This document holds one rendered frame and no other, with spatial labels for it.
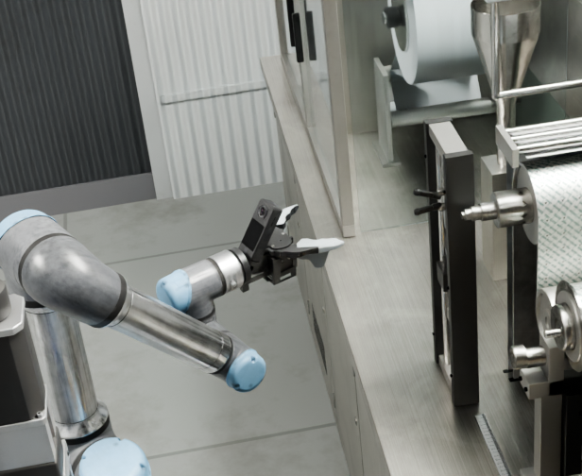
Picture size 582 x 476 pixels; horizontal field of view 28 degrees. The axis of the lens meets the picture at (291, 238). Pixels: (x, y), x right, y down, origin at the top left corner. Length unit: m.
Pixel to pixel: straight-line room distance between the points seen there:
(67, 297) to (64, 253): 0.07
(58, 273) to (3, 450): 0.31
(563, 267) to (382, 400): 0.48
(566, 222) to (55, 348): 0.89
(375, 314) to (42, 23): 2.57
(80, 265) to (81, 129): 3.13
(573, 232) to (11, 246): 0.93
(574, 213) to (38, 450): 0.96
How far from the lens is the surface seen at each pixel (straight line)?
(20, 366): 1.62
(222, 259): 2.17
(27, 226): 1.95
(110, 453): 2.10
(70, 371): 2.07
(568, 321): 1.91
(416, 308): 2.61
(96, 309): 1.87
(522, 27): 2.41
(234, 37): 4.81
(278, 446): 3.67
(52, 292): 1.87
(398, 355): 2.47
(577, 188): 2.05
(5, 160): 5.05
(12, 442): 1.69
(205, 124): 4.94
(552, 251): 2.07
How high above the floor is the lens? 2.37
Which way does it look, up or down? 30 degrees down
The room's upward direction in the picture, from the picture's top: 7 degrees counter-clockwise
